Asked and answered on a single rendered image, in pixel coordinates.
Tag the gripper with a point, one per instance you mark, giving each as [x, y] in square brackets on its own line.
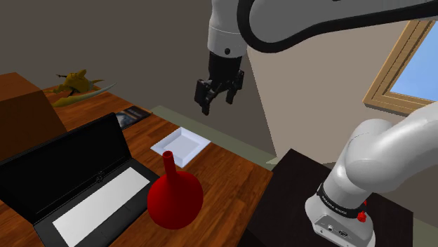
[224, 70]

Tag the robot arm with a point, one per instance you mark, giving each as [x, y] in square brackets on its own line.
[376, 157]

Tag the white square tray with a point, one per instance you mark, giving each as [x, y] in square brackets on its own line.
[180, 146]

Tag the dark book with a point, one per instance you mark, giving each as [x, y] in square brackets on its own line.
[131, 116]

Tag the red round-bellied vase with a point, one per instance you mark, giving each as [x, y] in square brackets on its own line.
[175, 200]

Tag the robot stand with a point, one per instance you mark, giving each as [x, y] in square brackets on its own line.
[291, 208]

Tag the yellow dragon figure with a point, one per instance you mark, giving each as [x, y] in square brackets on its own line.
[75, 85]

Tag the black open laptop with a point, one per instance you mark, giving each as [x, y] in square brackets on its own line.
[68, 178]

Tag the wooden framed window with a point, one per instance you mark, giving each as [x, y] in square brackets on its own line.
[403, 71]

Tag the brown box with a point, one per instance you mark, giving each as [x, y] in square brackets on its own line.
[24, 116]

